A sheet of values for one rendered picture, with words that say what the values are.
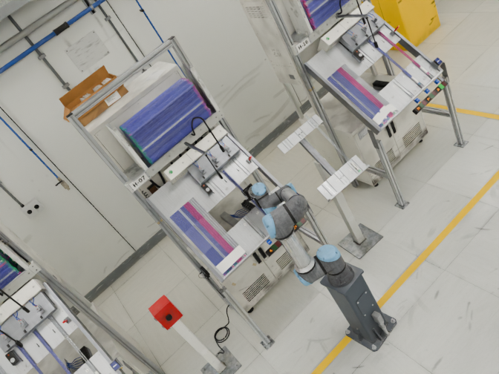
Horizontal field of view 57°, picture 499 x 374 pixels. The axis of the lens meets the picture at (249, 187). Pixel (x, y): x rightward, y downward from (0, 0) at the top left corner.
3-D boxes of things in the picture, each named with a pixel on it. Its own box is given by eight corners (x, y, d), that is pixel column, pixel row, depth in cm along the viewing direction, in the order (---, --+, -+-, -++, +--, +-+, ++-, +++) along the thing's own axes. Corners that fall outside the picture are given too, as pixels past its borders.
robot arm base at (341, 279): (359, 271, 256) (353, 260, 251) (343, 291, 251) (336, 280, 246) (338, 261, 268) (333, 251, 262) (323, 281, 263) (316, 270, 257)
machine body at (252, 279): (313, 254, 358) (280, 199, 324) (248, 319, 341) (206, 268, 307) (266, 225, 410) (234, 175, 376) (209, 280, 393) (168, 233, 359)
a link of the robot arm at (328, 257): (349, 266, 249) (340, 250, 242) (328, 279, 249) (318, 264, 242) (338, 253, 259) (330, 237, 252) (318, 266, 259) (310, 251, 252)
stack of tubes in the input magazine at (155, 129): (212, 113, 292) (191, 79, 277) (151, 165, 280) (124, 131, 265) (204, 110, 302) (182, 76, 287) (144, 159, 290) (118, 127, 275)
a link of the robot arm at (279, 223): (330, 277, 249) (290, 211, 218) (307, 292, 249) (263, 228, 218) (321, 263, 259) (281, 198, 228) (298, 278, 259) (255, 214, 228)
